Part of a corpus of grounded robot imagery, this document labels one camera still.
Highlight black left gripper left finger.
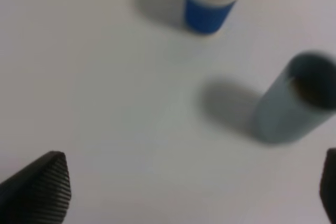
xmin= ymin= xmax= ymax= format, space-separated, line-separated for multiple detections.
xmin=1 ymin=151 xmax=71 ymax=223

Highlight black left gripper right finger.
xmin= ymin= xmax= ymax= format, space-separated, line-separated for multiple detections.
xmin=320 ymin=148 xmax=336 ymax=224

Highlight teal green plastic cup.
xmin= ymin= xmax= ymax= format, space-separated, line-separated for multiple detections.
xmin=254 ymin=51 xmax=335 ymax=144

